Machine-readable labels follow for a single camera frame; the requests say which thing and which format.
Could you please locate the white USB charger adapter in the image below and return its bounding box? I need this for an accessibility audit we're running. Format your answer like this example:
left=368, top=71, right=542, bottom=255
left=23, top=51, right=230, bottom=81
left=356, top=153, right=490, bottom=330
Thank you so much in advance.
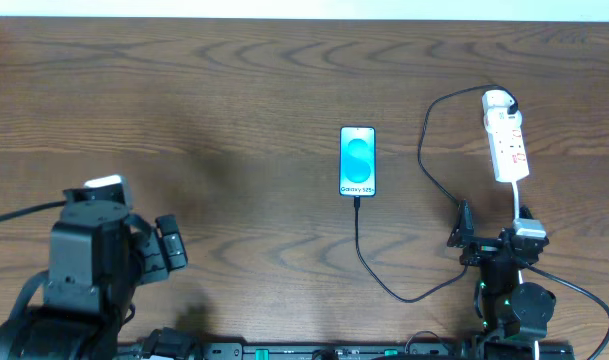
left=482, top=89, right=522, bottom=134

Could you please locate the white power strip cord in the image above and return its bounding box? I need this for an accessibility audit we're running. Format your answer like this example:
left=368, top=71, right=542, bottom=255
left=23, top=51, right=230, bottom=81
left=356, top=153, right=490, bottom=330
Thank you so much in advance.
left=510, top=180, right=541, bottom=360

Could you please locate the blue Galaxy smartphone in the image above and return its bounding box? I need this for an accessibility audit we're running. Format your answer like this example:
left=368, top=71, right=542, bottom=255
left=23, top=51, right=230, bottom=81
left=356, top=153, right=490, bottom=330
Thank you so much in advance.
left=339, top=126, right=377, bottom=197

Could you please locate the white power strip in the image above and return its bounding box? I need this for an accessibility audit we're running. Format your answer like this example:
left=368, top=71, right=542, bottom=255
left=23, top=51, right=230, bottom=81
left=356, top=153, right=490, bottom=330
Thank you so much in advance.
left=486, top=127, right=529, bottom=183

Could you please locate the black USB charging cable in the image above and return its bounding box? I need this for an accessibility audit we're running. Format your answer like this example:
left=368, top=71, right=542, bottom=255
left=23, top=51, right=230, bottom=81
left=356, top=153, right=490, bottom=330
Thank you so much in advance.
left=353, top=83, right=520, bottom=305

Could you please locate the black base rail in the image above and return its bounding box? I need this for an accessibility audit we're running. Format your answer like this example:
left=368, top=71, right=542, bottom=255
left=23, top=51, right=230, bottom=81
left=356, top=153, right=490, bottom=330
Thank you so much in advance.
left=116, top=340, right=575, bottom=360

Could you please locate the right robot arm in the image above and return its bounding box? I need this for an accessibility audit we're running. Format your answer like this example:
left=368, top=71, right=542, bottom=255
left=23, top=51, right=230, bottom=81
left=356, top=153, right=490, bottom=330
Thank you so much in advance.
left=447, top=201, right=556, bottom=359

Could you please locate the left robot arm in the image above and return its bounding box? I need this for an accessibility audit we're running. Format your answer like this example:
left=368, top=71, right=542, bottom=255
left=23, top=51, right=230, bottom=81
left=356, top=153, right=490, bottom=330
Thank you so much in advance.
left=0, top=200, right=188, bottom=359

